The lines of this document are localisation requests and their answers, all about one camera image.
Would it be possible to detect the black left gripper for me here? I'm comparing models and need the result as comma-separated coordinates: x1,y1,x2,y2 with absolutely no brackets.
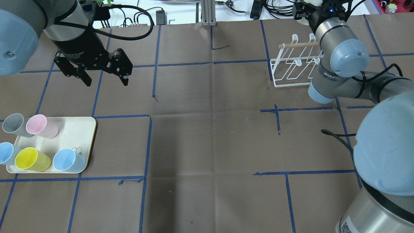
53,31,133,87

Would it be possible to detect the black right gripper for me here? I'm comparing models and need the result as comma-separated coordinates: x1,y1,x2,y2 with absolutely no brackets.
293,0,351,26

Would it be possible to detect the light blue cup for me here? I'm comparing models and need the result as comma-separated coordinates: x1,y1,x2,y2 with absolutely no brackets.
53,148,87,173
0,142,22,166

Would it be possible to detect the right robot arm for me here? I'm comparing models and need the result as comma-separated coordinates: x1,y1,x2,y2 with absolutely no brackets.
292,0,414,233

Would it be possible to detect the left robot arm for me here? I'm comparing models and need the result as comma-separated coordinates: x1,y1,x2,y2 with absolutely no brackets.
0,0,133,86

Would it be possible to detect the pink cup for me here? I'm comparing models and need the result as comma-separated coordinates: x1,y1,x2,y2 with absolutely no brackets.
26,115,60,139

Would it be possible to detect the grey cup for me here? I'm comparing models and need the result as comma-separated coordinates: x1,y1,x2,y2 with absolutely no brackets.
2,113,34,138

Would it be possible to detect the yellow cup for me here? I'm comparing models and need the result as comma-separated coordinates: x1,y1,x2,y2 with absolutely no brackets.
15,147,51,172

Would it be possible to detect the cream serving tray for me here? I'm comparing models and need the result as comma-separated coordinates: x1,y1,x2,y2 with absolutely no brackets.
14,117,97,163

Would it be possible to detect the black power adapter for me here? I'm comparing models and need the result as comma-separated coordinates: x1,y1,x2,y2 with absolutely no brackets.
156,9,167,25

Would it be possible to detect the aluminium frame post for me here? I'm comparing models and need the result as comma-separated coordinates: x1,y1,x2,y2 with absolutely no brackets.
201,0,217,26

